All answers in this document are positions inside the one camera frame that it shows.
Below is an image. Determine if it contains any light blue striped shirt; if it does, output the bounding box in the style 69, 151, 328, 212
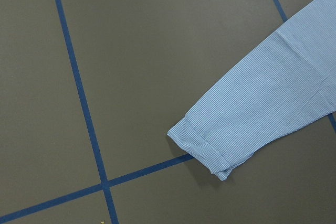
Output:
167, 0, 335, 180

